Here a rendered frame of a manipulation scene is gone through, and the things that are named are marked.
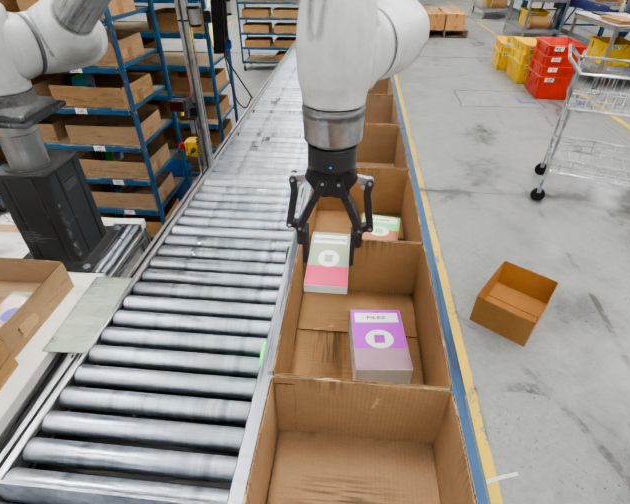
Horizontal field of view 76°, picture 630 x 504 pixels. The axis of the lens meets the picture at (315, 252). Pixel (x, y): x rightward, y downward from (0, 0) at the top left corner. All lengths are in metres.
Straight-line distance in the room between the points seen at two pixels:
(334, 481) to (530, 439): 1.34
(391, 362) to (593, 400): 1.54
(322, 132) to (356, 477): 0.56
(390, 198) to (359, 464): 0.84
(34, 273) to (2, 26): 0.68
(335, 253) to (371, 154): 0.99
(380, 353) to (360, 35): 0.57
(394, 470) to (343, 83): 0.62
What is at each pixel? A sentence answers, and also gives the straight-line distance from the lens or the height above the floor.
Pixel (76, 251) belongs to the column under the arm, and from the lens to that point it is 1.53.
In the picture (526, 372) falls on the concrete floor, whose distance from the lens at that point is 2.22.
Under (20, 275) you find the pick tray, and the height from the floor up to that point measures 0.78.
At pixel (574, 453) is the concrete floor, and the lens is 2.06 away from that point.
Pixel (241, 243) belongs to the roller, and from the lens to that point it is 1.48.
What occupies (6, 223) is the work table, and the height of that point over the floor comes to 0.75.
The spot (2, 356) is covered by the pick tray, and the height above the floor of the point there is 0.81.
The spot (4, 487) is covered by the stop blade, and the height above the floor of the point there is 0.79.
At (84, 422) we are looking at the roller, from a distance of 1.11.
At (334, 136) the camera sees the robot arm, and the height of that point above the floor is 1.39.
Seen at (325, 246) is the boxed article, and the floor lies 1.14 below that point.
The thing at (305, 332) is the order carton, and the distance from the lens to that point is 0.96.
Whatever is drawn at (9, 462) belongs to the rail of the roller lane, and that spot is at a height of 0.74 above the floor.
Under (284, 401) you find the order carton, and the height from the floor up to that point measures 0.99.
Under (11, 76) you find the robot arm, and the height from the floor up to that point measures 1.33.
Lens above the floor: 1.61
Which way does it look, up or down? 38 degrees down
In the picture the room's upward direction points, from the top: straight up
